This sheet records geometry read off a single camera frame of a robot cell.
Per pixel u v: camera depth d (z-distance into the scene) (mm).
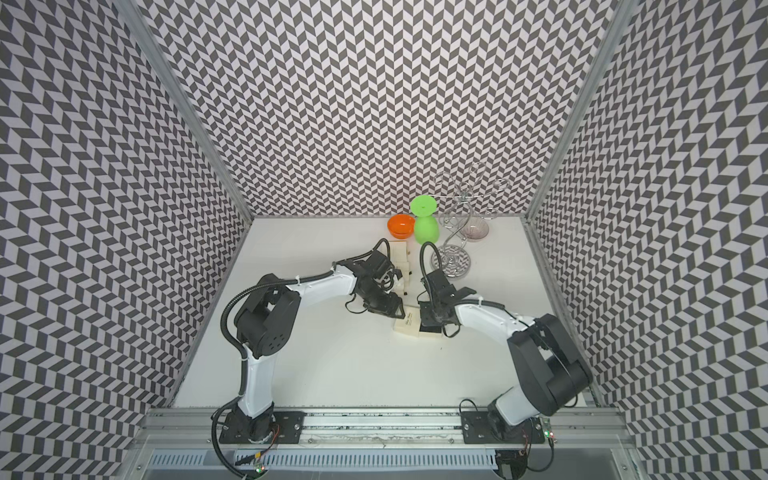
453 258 1025
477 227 1097
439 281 720
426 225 860
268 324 518
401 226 1125
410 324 871
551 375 435
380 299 826
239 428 680
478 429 728
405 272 980
